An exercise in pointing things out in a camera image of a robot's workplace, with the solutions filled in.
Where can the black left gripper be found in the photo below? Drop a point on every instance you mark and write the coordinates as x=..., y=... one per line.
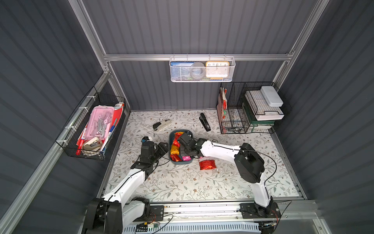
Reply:
x=159, y=149

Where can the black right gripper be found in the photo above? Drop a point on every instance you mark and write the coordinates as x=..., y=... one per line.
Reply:
x=185, y=142

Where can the teal plastic storage box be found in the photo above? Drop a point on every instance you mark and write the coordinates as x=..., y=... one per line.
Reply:
x=182, y=152

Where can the red tea bag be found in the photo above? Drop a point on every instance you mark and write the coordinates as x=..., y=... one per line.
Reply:
x=207, y=164
x=175, y=158
x=176, y=143

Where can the pink tea bag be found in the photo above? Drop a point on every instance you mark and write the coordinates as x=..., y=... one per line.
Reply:
x=186, y=158

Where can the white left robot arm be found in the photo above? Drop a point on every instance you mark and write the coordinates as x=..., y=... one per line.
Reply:
x=122, y=187

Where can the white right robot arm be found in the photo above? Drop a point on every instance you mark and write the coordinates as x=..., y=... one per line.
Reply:
x=249, y=163

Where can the red tea bag in box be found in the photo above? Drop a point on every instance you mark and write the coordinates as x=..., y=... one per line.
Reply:
x=176, y=143

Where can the blue box in basket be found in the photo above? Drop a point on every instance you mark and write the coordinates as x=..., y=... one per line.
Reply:
x=180, y=71

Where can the white flat box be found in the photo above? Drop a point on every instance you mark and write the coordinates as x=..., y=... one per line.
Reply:
x=271, y=96

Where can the white and black stapler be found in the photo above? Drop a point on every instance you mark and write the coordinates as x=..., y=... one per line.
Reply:
x=161, y=125

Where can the pink pencil case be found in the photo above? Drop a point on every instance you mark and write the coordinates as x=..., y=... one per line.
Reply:
x=99, y=122

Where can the grey tape roll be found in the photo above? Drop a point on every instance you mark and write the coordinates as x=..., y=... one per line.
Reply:
x=198, y=71

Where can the white paper tray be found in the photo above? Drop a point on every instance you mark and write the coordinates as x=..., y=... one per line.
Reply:
x=261, y=109

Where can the yellow white alarm clock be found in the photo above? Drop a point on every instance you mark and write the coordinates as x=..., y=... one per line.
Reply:
x=217, y=69

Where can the red marker pen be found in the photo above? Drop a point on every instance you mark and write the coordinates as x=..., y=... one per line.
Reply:
x=80, y=146

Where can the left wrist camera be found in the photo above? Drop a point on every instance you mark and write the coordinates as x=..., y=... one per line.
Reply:
x=146, y=138

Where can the black wire desk organizer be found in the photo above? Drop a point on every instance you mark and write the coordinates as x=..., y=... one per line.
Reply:
x=234, y=112

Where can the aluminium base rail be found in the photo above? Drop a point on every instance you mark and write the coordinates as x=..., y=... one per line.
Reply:
x=283, y=217

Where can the black wire side basket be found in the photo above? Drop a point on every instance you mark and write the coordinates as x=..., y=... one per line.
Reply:
x=76, y=129

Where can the white wire wall basket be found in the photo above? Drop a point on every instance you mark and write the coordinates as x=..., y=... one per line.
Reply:
x=231, y=60

